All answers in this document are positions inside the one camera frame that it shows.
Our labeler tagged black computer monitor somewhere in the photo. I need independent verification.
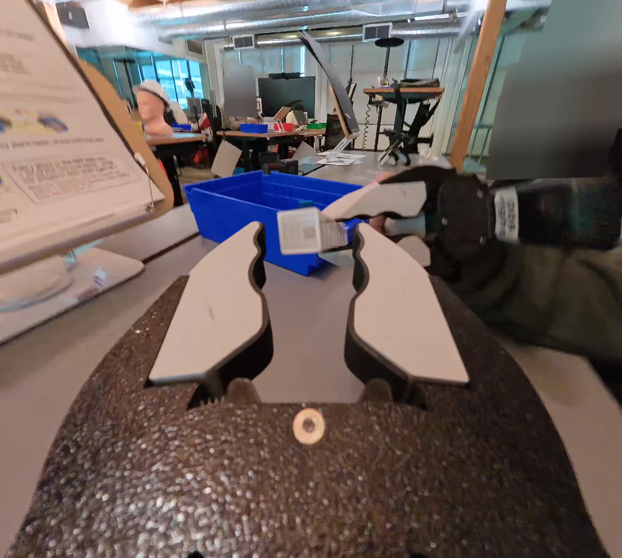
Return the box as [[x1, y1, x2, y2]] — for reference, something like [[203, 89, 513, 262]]
[[258, 76, 317, 119]]

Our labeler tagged silver ventilation duct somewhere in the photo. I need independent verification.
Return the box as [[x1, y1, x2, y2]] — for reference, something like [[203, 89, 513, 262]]
[[131, 0, 457, 41]]

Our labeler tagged white tile strip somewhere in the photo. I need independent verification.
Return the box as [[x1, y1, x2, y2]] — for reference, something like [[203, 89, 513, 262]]
[[277, 207, 348, 256]]

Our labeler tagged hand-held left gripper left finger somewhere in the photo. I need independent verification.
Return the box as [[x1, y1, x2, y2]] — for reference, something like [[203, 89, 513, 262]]
[[148, 221, 274, 398]]

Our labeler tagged person's right forearm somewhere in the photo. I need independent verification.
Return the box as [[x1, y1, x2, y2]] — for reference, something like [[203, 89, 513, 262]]
[[437, 242, 622, 374]]

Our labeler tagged mannequin head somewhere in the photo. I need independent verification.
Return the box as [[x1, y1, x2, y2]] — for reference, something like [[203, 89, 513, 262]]
[[132, 79, 173, 136]]

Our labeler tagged wooden post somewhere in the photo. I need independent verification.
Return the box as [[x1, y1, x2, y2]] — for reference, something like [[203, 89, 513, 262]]
[[448, 0, 525, 172]]

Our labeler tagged printed instruction sheet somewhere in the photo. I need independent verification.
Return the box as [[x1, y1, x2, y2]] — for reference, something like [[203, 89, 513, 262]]
[[0, 0, 163, 253]]

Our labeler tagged black floor lamp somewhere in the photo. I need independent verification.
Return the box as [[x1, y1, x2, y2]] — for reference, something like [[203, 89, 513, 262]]
[[375, 37, 405, 83]]

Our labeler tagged wooden standing desk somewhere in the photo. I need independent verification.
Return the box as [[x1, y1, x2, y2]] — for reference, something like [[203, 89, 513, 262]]
[[363, 77, 445, 155]]

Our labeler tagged wooden display board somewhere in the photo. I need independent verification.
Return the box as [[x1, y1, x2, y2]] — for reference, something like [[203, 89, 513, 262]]
[[297, 30, 361, 138], [0, 0, 175, 272]]

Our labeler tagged black battery box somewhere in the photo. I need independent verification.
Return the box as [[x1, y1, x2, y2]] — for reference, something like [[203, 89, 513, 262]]
[[260, 152, 299, 175]]

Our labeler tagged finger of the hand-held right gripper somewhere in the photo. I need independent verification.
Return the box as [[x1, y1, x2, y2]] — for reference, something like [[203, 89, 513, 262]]
[[322, 180, 429, 222], [318, 234, 432, 268]]

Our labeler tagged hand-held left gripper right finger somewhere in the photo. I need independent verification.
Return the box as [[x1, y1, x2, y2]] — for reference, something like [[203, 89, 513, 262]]
[[345, 223, 470, 402]]

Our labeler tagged wooden top desk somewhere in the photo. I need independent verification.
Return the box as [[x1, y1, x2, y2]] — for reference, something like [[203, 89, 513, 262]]
[[216, 128, 326, 170]]

